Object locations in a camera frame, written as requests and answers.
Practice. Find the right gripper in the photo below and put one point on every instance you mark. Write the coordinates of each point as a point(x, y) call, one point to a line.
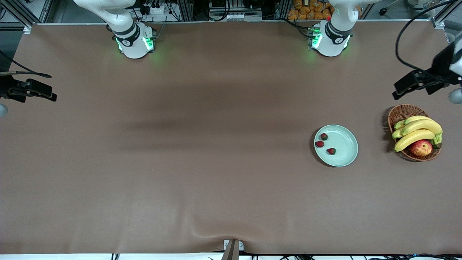
point(6, 87)

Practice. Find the pale green plate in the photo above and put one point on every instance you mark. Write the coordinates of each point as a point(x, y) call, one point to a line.
point(344, 144)

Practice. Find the bright red strawberry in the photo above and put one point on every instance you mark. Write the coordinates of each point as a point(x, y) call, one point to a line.
point(319, 143)

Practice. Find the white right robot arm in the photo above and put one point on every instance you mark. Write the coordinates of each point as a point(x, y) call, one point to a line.
point(133, 43)

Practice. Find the brown table cover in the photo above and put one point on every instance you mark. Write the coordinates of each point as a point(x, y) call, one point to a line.
point(231, 180)

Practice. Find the white power strip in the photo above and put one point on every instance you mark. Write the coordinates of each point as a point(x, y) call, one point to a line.
point(155, 10)

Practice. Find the yellow banana bunch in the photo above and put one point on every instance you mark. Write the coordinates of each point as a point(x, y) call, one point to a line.
point(418, 125)

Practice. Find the orange snack bag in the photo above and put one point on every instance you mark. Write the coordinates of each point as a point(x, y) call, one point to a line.
point(306, 11)

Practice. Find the dark red strawberry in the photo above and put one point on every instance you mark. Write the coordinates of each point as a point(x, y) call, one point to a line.
point(331, 151)

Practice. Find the grey metal table bracket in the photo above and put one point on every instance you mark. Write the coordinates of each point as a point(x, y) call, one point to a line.
point(232, 251)

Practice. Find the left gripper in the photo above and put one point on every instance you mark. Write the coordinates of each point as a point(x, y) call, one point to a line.
point(437, 68)

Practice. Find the brown wicker basket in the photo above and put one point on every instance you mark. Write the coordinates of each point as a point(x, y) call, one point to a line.
point(406, 112)

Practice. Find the red green strawberry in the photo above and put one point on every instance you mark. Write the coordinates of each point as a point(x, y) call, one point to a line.
point(324, 136)

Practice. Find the aluminium frame profile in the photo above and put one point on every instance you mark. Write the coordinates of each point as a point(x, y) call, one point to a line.
point(18, 14)
point(283, 10)
point(186, 11)
point(443, 12)

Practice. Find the red apple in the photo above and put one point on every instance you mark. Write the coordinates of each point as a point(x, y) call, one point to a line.
point(421, 148)

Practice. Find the white terminal block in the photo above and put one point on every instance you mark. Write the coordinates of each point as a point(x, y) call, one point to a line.
point(243, 17)

